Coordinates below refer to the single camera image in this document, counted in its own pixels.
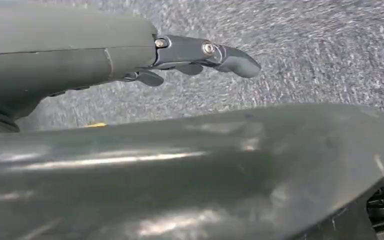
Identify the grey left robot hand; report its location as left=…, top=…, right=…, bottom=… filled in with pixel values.
left=0, top=7, right=384, bottom=240

